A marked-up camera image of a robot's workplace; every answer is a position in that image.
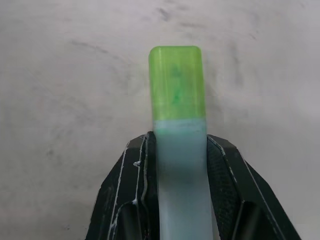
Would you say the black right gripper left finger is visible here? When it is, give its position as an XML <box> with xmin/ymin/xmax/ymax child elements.
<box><xmin>86</xmin><ymin>131</ymin><xmax>165</xmax><ymax>240</ymax></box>

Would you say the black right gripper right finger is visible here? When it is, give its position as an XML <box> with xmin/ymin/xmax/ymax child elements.
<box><xmin>205</xmin><ymin>134</ymin><xmax>300</xmax><ymax>240</ymax></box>

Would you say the green capped highlighter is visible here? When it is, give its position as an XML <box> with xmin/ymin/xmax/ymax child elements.
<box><xmin>148</xmin><ymin>45</ymin><xmax>215</xmax><ymax>240</ymax></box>

